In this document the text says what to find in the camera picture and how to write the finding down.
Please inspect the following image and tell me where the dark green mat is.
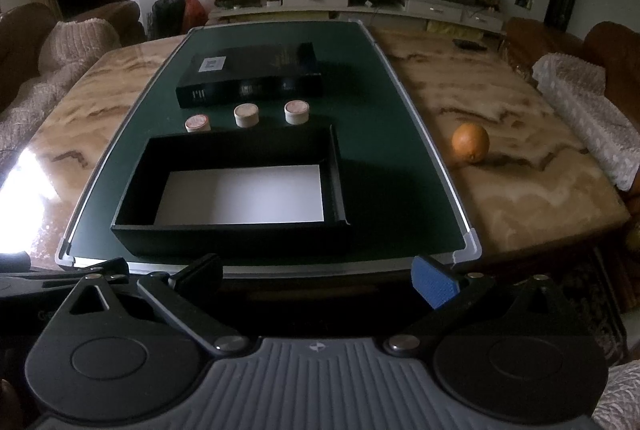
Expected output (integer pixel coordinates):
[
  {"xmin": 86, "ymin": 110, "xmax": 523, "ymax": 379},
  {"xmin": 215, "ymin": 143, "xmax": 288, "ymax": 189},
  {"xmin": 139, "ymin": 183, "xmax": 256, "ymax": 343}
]
[{"xmin": 54, "ymin": 19, "xmax": 483, "ymax": 268}]

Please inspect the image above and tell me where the marble desktop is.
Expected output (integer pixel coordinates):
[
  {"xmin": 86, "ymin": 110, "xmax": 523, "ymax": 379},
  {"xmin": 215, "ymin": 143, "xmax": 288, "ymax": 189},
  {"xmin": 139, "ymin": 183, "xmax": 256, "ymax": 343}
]
[{"xmin": 0, "ymin": 23, "xmax": 631, "ymax": 281}]

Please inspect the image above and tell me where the brown leather sofa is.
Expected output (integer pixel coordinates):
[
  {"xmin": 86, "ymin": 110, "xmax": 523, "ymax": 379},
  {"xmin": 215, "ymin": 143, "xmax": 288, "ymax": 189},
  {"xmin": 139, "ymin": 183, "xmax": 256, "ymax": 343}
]
[
  {"xmin": 505, "ymin": 18, "xmax": 640, "ymax": 211},
  {"xmin": 0, "ymin": 1, "xmax": 146, "ymax": 151}
]

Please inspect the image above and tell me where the round container plain beige lid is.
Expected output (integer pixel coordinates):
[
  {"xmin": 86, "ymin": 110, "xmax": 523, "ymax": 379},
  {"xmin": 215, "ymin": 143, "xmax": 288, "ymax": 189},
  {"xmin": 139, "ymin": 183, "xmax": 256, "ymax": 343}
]
[{"xmin": 234, "ymin": 103, "xmax": 259, "ymax": 128}]

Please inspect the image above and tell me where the white lace cloth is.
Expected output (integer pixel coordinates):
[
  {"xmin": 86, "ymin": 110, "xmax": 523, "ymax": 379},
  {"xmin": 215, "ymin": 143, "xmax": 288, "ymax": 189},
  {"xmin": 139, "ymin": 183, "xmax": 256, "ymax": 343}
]
[{"xmin": 531, "ymin": 53, "xmax": 640, "ymax": 191}]

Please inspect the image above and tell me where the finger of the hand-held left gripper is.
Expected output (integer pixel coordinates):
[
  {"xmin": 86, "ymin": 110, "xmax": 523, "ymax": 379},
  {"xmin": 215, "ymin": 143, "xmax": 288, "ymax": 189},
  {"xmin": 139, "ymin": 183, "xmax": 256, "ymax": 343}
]
[{"xmin": 0, "ymin": 257, "xmax": 130, "ymax": 283}]

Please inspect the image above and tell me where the red plastic bag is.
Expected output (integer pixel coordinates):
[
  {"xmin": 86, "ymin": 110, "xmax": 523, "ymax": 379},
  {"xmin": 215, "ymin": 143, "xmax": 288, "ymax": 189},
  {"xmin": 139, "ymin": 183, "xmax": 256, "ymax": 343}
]
[{"xmin": 184, "ymin": 0, "xmax": 207, "ymax": 28}]

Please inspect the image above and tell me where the closed black box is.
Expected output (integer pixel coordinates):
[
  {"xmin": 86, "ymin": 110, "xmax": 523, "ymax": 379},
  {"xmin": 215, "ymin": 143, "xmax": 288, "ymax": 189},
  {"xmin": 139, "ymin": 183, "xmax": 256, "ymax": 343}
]
[{"xmin": 175, "ymin": 42, "xmax": 322, "ymax": 111}]

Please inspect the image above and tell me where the black box white bottom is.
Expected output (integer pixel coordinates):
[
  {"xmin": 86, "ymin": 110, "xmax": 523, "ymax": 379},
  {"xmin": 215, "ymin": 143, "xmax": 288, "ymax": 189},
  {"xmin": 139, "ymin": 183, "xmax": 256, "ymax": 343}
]
[{"xmin": 110, "ymin": 124, "xmax": 352, "ymax": 261}]

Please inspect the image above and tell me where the round container pale pink lid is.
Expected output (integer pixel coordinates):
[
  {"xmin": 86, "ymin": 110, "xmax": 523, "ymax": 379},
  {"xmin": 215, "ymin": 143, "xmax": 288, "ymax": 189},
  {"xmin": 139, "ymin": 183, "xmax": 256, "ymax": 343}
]
[{"xmin": 284, "ymin": 99, "xmax": 311, "ymax": 126}]

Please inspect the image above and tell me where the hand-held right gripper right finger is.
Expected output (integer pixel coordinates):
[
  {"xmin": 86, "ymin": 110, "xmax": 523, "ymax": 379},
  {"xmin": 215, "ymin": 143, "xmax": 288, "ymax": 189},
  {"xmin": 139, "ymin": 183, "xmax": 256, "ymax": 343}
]
[{"xmin": 384, "ymin": 255, "xmax": 584, "ymax": 356}]

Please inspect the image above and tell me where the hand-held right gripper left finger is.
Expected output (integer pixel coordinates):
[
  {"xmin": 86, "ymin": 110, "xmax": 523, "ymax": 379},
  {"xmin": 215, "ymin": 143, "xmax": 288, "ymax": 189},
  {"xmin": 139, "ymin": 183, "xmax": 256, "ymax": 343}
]
[{"xmin": 49, "ymin": 253, "xmax": 249, "ymax": 356}]

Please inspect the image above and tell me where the black trash bin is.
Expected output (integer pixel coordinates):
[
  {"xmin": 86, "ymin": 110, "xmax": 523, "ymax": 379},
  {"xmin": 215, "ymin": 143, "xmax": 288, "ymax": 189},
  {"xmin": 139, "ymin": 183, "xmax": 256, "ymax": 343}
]
[{"xmin": 151, "ymin": 0, "xmax": 187, "ymax": 42}]

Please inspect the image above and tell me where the beige lace sofa cover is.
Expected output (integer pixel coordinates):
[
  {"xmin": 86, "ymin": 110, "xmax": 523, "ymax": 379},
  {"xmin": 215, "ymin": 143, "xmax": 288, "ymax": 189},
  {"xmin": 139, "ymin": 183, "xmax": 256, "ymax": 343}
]
[{"xmin": 0, "ymin": 60, "xmax": 86, "ymax": 151}]

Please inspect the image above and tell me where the beige knitted cushion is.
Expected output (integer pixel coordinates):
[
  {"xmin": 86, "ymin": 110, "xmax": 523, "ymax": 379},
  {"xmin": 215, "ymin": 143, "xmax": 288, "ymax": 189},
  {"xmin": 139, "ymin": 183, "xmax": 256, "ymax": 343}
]
[{"xmin": 39, "ymin": 18, "xmax": 122, "ymax": 74}]

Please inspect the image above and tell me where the orange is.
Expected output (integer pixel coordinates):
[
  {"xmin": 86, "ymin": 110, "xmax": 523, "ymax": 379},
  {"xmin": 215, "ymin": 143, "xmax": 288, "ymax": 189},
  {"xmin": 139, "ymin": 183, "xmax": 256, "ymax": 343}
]
[{"xmin": 451, "ymin": 122, "xmax": 490, "ymax": 165}]

